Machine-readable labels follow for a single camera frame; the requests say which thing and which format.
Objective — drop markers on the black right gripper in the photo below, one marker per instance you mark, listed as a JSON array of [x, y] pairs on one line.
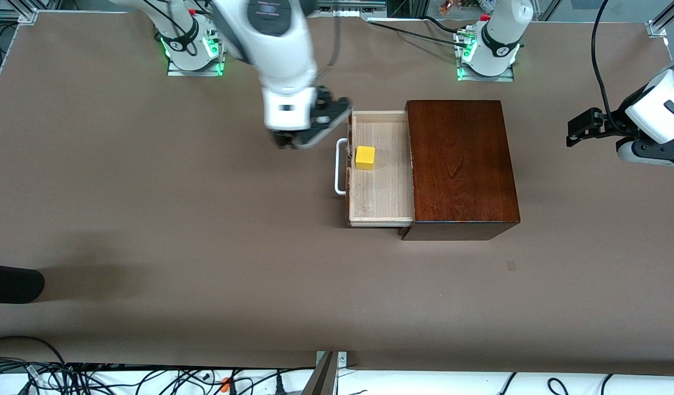
[[327, 109]]

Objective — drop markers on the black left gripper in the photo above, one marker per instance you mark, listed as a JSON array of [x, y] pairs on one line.
[[612, 122]]

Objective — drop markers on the yellow block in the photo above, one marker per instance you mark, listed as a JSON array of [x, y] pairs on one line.
[[365, 158]]

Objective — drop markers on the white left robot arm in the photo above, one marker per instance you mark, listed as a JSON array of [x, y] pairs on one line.
[[501, 33]]

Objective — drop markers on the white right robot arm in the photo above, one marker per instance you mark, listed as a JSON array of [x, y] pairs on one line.
[[285, 55]]

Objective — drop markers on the white power strip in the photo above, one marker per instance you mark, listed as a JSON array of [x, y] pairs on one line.
[[353, 7]]

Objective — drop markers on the dark brown wooden cabinet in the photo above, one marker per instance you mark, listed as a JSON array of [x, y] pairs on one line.
[[463, 159]]

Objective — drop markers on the dark grey metal beam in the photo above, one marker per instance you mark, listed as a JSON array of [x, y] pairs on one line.
[[321, 378]]

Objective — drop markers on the black power plug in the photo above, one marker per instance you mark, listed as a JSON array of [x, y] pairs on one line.
[[279, 385]]

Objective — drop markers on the black rounded cylinder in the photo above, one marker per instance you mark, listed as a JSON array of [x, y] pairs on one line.
[[13, 283]]

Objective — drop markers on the silver corner bracket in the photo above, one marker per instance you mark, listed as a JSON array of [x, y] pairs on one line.
[[655, 30]]

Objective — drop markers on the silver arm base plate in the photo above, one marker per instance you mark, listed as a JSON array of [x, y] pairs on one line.
[[175, 71], [469, 77]]

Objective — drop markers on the silver metal bracket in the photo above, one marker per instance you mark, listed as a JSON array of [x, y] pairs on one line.
[[342, 359]]

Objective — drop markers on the aluminium frame profile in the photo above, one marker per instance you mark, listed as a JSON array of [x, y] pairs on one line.
[[13, 13]]

